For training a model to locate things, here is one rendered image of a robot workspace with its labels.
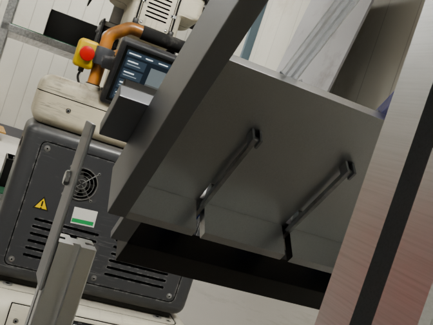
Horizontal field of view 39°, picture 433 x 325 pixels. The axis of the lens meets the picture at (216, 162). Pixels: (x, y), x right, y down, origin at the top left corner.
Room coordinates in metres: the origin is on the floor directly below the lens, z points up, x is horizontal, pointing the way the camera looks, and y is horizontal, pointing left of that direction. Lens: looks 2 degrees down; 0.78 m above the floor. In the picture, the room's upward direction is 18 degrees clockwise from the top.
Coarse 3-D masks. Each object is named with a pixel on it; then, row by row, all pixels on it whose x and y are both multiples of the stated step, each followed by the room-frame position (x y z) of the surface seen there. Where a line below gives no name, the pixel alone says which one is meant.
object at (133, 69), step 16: (96, 48) 1.53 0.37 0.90; (128, 48) 1.47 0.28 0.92; (144, 48) 1.48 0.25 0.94; (112, 64) 1.50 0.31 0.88; (128, 64) 1.49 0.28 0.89; (144, 64) 1.50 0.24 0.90; (160, 64) 1.50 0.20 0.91; (112, 80) 1.51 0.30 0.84; (144, 80) 1.52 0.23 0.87; (160, 80) 1.52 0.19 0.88; (112, 96) 1.53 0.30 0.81
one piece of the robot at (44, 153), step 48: (48, 96) 1.50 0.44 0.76; (96, 96) 1.53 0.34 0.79; (48, 144) 1.51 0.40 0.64; (96, 144) 1.55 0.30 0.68; (48, 192) 1.52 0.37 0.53; (96, 192) 1.56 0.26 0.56; (0, 240) 1.50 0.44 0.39; (96, 240) 1.57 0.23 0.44; (96, 288) 1.58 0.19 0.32; (144, 288) 1.62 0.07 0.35
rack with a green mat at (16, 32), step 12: (12, 0) 2.20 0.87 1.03; (12, 12) 2.21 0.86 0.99; (12, 24) 2.22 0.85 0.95; (0, 36) 2.20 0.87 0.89; (12, 36) 2.46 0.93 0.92; (24, 36) 2.23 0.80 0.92; (36, 36) 2.24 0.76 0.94; (0, 48) 2.21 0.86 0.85; (48, 48) 2.47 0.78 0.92; (60, 48) 2.28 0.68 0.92; (72, 48) 2.29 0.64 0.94; (0, 192) 2.27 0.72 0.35
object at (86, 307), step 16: (0, 288) 1.47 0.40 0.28; (16, 288) 1.51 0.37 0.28; (32, 288) 1.55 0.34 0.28; (0, 304) 1.44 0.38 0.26; (80, 304) 1.55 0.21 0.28; (96, 304) 1.59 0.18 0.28; (112, 304) 1.64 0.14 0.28; (0, 320) 1.44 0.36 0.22; (112, 320) 1.54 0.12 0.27; (128, 320) 1.56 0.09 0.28; (144, 320) 1.59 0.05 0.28; (160, 320) 1.64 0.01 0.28; (176, 320) 1.68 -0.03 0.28
